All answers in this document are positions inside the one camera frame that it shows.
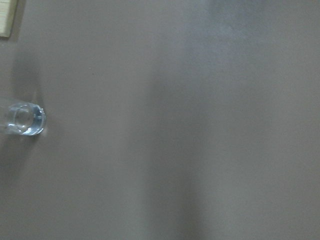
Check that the glass sauce bottle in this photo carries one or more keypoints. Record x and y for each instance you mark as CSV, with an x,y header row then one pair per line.
x,y
21,118

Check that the wooden cutting board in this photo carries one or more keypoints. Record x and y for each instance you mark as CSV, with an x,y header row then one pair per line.
x,y
7,15

